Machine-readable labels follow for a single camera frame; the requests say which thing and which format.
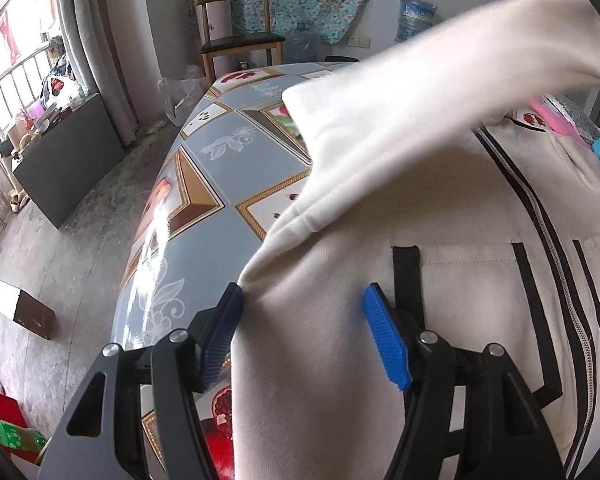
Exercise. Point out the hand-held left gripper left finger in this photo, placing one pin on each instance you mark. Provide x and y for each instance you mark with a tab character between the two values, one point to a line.
222	335

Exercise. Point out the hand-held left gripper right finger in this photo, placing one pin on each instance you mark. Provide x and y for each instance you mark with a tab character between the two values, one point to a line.
387	345

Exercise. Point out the cream jacket with black trim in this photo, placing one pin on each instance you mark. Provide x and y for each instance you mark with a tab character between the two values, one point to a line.
430	110

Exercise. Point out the fruit print tablecloth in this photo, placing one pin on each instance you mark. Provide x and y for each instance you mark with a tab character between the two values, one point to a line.
220	175

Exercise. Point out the brown cardboard box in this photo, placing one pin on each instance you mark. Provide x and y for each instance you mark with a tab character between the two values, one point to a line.
32	315

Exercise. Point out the dark grey cabinet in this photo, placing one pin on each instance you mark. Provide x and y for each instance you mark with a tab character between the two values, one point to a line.
65	170

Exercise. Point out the clear plastic bag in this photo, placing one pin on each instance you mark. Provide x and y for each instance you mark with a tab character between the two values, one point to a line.
180	100

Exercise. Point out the pink plastic basket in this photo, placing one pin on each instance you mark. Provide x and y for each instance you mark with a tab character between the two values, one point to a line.
550	115

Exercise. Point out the wooden chair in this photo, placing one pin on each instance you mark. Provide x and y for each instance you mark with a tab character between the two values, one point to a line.
240	42

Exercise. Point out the grey speckled cloth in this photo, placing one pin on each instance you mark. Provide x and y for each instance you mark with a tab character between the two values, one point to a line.
577	117

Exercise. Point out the pile of household clutter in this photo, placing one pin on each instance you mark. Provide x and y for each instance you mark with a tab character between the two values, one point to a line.
55	90

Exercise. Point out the grey curtain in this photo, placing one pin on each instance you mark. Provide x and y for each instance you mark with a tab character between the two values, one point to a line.
100	60

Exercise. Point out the clear water jug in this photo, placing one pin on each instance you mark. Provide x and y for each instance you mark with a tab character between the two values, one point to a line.
302	42

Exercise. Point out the metal window railing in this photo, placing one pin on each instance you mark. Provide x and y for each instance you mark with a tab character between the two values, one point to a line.
10	90

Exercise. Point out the blue water jug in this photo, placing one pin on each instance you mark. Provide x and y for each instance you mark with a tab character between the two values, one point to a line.
415	17

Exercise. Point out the wall socket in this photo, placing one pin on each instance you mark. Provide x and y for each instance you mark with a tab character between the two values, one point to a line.
359	42

